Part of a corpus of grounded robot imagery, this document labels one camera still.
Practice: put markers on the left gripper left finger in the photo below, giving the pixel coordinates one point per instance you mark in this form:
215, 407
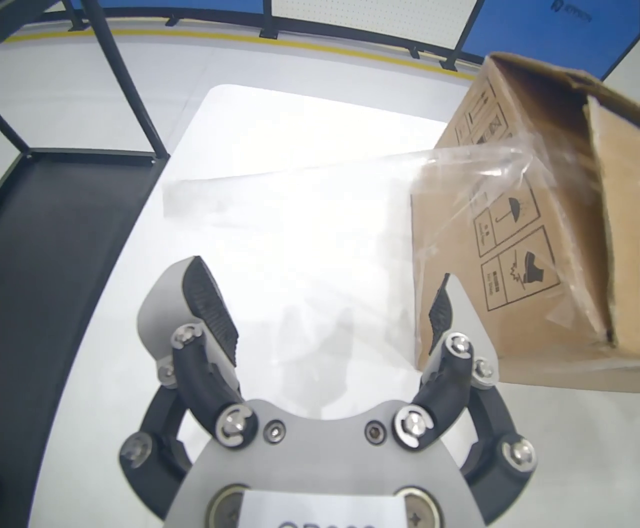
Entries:
200, 350

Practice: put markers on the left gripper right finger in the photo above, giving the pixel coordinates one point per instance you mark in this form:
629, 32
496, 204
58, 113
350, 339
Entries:
450, 365

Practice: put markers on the large brown cardboard carton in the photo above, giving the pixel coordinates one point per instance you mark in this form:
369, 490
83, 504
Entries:
525, 225

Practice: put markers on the black metal rack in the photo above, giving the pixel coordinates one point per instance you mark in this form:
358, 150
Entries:
65, 240

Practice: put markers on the clear plastic bag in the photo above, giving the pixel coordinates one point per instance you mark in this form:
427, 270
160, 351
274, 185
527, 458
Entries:
320, 210

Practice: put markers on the white perforated partition panel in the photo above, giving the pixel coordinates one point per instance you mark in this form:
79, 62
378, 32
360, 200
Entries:
370, 20

